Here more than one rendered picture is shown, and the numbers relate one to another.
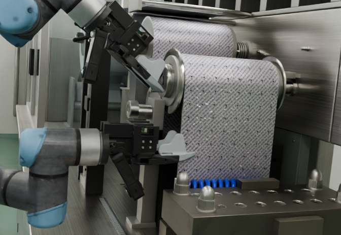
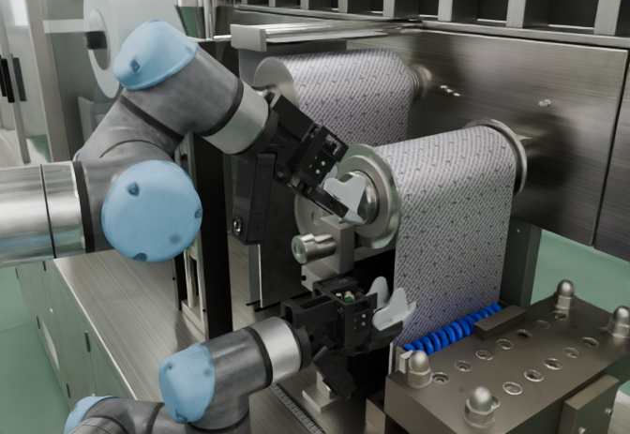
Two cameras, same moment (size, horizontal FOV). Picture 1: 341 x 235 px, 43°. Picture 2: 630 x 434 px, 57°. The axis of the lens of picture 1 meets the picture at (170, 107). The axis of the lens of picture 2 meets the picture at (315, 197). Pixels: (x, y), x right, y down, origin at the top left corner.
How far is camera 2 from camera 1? 0.45 m
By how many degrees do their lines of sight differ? 20
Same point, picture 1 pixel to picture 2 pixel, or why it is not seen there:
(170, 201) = (408, 400)
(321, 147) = not seen: hidden behind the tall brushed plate
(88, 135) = (277, 341)
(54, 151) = (232, 390)
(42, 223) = not seen: outside the picture
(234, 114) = (461, 231)
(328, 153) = not seen: hidden behind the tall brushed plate
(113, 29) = (281, 145)
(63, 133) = (238, 351)
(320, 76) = (573, 149)
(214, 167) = (437, 310)
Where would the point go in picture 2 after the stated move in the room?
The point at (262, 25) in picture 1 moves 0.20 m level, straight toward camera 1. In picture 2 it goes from (446, 47) to (483, 62)
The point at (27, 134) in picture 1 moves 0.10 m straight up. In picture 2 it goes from (184, 378) to (175, 294)
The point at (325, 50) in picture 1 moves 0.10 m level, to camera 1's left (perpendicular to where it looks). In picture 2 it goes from (583, 112) to (523, 115)
